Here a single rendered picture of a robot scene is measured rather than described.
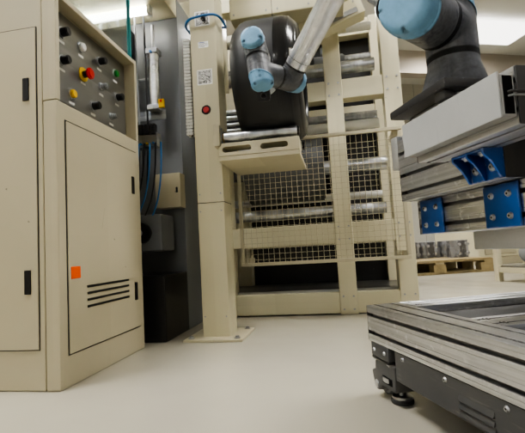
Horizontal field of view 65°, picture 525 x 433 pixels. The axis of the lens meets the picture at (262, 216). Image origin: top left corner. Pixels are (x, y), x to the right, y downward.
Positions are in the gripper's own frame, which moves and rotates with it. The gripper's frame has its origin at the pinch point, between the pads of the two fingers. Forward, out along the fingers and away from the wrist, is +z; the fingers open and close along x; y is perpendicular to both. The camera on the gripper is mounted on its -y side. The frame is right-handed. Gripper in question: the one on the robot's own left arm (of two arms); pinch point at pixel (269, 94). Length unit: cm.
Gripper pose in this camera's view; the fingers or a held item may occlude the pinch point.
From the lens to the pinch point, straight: 171.3
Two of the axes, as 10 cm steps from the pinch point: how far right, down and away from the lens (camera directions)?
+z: 1.8, 1.9, 9.6
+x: -9.8, 0.7, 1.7
